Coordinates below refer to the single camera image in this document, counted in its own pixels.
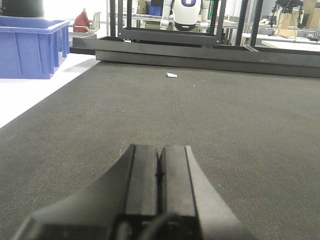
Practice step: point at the blue plastic bin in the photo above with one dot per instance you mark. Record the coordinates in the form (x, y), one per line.
(32, 48)

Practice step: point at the white humanoid robot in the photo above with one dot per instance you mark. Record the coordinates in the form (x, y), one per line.
(185, 14)

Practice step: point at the white chair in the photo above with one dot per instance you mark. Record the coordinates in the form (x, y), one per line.
(95, 25)

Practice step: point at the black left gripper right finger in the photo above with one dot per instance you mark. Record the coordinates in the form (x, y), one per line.
(186, 191)

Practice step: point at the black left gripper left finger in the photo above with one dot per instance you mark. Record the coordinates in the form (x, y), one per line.
(127, 190)

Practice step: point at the dark grey table mat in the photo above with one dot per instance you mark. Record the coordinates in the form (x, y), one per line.
(256, 137)

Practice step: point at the red bag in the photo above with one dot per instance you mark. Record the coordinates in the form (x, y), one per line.
(81, 23)

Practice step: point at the black metal frame rail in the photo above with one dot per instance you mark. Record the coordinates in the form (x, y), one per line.
(244, 59)

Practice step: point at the small white paper scrap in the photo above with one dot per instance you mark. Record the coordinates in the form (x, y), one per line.
(171, 75)

